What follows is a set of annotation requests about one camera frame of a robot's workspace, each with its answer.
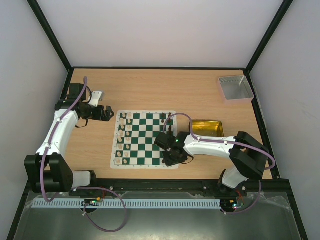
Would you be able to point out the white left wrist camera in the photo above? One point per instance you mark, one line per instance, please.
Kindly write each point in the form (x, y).
(96, 97)

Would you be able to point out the green white chess board mat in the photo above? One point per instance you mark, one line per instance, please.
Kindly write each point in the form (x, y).
(133, 143)

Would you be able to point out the gold square tin box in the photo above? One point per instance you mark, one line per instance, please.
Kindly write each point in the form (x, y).
(208, 128)

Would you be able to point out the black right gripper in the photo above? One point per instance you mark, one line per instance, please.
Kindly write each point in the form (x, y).
(163, 141)

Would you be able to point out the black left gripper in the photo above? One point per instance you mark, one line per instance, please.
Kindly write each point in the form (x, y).
(99, 116)

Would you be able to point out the black aluminium front rail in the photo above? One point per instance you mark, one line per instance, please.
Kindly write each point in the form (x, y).
(206, 188)

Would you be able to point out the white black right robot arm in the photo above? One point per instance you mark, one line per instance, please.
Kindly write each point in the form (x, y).
(249, 157)

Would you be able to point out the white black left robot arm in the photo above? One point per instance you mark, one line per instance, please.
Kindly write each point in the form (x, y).
(47, 169)

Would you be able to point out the light blue slotted cable duct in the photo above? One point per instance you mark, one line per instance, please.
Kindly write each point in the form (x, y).
(63, 203)

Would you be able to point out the brown chess piece second row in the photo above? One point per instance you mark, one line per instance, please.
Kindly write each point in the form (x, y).
(170, 132)

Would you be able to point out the silver pink tin lid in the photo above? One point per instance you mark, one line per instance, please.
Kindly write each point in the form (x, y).
(235, 89)

